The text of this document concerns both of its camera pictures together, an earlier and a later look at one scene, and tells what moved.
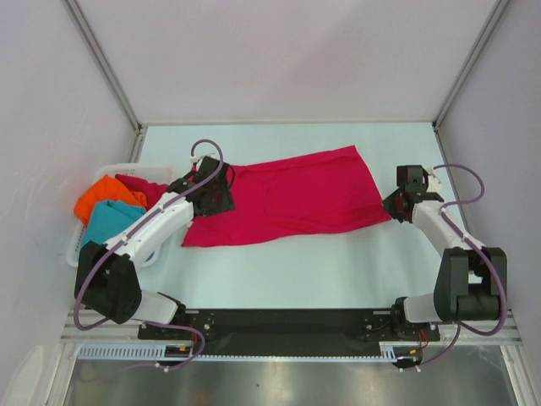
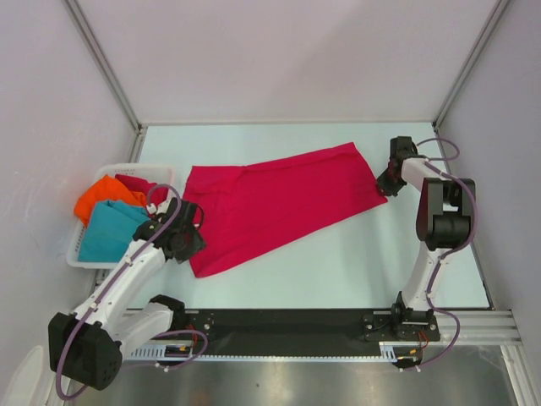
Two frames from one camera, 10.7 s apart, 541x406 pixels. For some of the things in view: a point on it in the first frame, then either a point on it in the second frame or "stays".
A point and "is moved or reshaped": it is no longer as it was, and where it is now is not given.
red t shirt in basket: [152, 191] stays
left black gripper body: [222, 200] to [193, 243]
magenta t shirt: [308, 192] is moved or reshaped
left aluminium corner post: [110, 70] stays
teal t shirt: [109, 218] stays
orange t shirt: [110, 189] stays
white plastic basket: [159, 173] stays
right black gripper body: [390, 204] to [390, 183]
